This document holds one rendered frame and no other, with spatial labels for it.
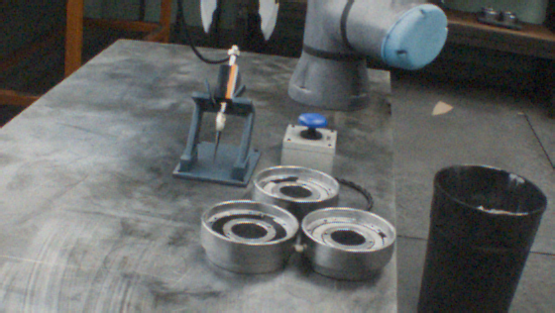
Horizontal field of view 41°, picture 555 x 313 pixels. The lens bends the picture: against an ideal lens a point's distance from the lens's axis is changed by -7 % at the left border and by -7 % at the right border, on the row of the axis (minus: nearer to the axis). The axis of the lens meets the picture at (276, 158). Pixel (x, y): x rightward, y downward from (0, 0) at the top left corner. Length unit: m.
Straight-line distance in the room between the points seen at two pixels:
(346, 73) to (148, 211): 0.55
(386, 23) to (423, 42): 0.07
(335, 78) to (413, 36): 0.19
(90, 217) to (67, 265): 0.12
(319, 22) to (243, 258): 0.64
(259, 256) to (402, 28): 0.55
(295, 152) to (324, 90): 0.31
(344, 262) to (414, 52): 0.53
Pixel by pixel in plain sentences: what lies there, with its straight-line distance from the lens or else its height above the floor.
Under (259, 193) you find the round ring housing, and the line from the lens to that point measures 0.95.
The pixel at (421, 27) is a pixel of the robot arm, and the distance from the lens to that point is 1.27.
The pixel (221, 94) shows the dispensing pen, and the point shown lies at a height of 0.90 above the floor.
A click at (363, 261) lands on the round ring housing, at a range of 0.84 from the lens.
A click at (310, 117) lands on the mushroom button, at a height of 0.87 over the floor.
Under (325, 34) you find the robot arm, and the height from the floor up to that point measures 0.93.
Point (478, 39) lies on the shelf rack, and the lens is 4.38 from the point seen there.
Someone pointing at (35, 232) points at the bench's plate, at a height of 0.80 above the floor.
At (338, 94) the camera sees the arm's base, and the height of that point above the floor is 0.83.
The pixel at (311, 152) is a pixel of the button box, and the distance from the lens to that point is 1.09.
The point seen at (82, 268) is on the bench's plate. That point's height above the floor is 0.80.
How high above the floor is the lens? 1.22
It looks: 22 degrees down
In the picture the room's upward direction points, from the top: 6 degrees clockwise
